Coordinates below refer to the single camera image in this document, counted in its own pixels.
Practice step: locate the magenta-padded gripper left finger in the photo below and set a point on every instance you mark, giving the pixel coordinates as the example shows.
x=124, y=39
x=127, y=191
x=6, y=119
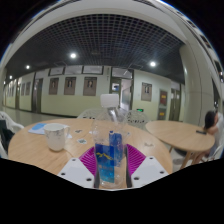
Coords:
x=76, y=173

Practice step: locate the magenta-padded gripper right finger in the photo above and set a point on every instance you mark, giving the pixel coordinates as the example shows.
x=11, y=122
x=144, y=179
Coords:
x=148, y=171

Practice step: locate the clear plastic water bottle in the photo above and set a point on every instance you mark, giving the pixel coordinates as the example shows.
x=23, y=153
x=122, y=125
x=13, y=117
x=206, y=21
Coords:
x=110, y=126

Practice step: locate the small printed card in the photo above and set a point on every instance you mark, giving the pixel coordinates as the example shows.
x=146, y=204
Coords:
x=149, y=144
x=82, y=141
x=78, y=131

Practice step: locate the white ceramic mug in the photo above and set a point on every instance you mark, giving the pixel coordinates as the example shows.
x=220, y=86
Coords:
x=55, y=138

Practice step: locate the round wooden side table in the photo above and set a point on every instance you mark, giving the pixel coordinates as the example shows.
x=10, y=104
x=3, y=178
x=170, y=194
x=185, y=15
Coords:
x=180, y=133

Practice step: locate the white lattice plastic chair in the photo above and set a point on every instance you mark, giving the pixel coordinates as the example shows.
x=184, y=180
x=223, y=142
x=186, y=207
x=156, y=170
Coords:
x=16, y=126
x=138, y=117
x=88, y=114
x=218, y=153

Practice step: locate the blue and white paper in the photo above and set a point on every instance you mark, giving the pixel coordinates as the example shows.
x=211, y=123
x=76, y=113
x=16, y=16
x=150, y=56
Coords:
x=36, y=127

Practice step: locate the green exit sign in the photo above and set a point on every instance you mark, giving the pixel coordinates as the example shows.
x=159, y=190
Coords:
x=140, y=110

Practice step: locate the black phone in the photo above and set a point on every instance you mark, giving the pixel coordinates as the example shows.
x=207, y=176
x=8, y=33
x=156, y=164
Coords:
x=201, y=132

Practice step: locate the person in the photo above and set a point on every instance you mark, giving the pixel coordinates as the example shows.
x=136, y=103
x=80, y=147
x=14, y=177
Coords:
x=210, y=121

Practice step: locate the dark corridor doors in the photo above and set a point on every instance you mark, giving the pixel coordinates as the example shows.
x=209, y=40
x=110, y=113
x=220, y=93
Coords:
x=36, y=95

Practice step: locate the round ceiling lights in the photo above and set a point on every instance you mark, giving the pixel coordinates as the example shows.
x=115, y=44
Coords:
x=73, y=55

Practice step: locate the framed wall pictures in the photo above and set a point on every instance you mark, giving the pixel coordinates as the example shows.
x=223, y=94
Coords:
x=90, y=86

